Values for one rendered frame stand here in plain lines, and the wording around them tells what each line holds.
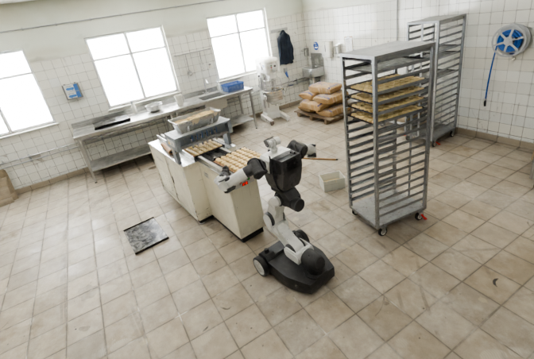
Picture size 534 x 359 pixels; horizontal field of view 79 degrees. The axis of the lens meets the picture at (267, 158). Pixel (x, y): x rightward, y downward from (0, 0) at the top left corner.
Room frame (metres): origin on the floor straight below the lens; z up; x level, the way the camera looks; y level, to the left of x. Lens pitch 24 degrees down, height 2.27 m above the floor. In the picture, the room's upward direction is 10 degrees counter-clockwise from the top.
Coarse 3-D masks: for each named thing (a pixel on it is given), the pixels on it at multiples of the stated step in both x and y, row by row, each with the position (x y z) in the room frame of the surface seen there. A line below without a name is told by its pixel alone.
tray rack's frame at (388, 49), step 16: (368, 48) 3.05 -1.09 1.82; (384, 48) 2.90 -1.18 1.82; (400, 48) 2.75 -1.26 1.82; (416, 48) 2.74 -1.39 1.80; (432, 48) 2.80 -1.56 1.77; (432, 64) 2.79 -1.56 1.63; (432, 80) 2.80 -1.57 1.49; (432, 96) 2.80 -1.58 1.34; (352, 208) 3.00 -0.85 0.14; (368, 208) 2.94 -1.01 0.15; (384, 208) 2.89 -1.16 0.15; (416, 208) 2.79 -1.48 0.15; (384, 224) 2.63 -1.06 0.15
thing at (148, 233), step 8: (144, 224) 3.61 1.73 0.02; (152, 224) 3.58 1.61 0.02; (128, 232) 3.49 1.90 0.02; (136, 232) 3.46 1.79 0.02; (144, 232) 3.42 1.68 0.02; (152, 232) 3.39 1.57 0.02; (160, 232) 3.36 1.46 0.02; (128, 240) 3.31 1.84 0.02; (136, 240) 3.28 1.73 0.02; (144, 240) 3.25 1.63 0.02; (152, 240) 3.23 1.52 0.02; (160, 240) 3.20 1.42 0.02; (136, 248) 3.12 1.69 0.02; (144, 248) 3.10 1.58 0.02
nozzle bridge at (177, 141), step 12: (228, 120) 3.71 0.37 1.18; (168, 132) 3.64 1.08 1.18; (192, 132) 3.48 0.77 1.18; (204, 132) 3.63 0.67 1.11; (216, 132) 3.70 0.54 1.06; (228, 132) 3.73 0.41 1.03; (168, 144) 3.56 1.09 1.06; (180, 144) 3.46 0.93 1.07; (192, 144) 3.48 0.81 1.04; (228, 144) 3.81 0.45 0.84
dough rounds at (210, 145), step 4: (208, 140) 3.86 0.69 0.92; (200, 144) 3.77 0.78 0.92; (204, 144) 3.80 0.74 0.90; (208, 144) 3.73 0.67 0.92; (212, 144) 3.70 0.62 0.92; (216, 144) 3.67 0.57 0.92; (220, 144) 3.65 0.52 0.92; (188, 148) 3.76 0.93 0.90; (192, 148) 3.68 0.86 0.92; (196, 148) 3.65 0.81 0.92; (200, 148) 3.63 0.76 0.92; (204, 148) 3.65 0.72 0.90; (208, 148) 3.60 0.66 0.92; (212, 148) 3.61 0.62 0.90; (188, 152) 3.59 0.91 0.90; (192, 152) 3.52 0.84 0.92; (196, 152) 3.55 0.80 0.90; (200, 152) 3.48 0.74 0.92
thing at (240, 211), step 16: (208, 176) 3.26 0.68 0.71; (208, 192) 3.38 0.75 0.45; (240, 192) 2.92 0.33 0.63; (256, 192) 3.02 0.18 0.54; (224, 208) 3.07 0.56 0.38; (240, 208) 2.90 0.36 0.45; (256, 208) 3.00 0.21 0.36; (224, 224) 3.18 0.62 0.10; (240, 224) 2.88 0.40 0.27; (256, 224) 2.98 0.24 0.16; (240, 240) 2.96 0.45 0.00
